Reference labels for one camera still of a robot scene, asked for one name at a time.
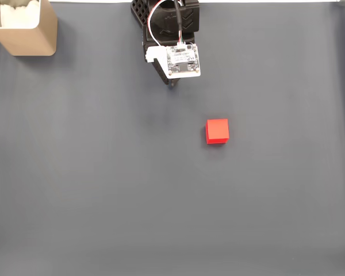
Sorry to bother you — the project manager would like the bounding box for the red cube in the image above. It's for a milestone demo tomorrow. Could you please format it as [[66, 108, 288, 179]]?
[[205, 118, 230, 145]]

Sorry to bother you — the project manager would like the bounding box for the beige box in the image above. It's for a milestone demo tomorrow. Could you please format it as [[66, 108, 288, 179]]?
[[0, 0, 59, 57]]

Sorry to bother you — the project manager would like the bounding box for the dark grey mat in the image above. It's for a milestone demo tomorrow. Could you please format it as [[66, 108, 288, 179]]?
[[0, 2, 345, 276]]

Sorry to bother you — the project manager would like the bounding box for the white padding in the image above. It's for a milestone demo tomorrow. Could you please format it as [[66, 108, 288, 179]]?
[[0, 0, 40, 29]]

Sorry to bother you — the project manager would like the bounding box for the red white servo wire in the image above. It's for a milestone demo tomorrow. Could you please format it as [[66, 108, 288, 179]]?
[[147, 0, 170, 48]]

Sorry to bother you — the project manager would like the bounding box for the black camera cable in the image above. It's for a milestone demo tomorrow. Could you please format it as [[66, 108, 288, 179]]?
[[173, 0, 187, 47]]

